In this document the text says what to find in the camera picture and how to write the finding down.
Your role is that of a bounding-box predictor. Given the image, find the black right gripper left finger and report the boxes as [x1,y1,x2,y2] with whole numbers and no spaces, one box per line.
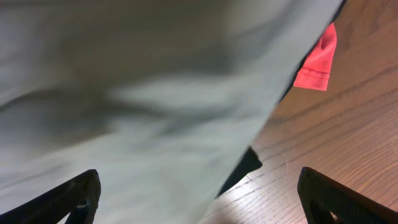
[1,169,101,224]

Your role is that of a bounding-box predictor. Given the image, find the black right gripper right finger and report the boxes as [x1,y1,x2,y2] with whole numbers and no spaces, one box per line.
[297,167,397,224]

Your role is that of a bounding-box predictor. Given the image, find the khaki green shorts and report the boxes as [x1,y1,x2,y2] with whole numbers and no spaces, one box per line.
[1,0,341,223]

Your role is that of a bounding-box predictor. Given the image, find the red garment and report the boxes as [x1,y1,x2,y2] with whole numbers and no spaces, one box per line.
[294,22,337,91]

